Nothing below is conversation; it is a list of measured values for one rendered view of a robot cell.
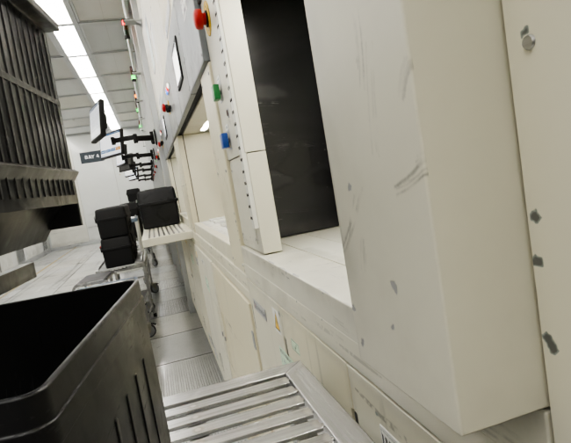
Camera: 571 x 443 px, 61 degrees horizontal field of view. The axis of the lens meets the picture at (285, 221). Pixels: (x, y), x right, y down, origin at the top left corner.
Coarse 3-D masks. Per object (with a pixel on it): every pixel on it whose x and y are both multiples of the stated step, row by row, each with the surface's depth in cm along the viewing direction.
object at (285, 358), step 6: (204, 6) 100; (216, 12) 86; (210, 18) 96; (210, 24) 97; (210, 30) 98; (222, 48) 87; (228, 90) 89; (222, 96) 99; (228, 132) 100; (282, 354) 87; (282, 360) 88; (288, 360) 82
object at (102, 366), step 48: (96, 288) 48; (0, 336) 47; (48, 336) 48; (96, 336) 31; (144, 336) 46; (0, 384) 48; (48, 384) 23; (96, 384) 29; (144, 384) 42; (0, 432) 22; (48, 432) 22; (96, 432) 28; (144, 432) 39
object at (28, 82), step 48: (0, 0) 33; (0, 48) 32; (0, 96) 31; (48, 96) 40; (0, 144) 30; (48, 144) 39; (0, 192) 28; (48, 192) 37; (0, 240) 33; (0, 288) 37
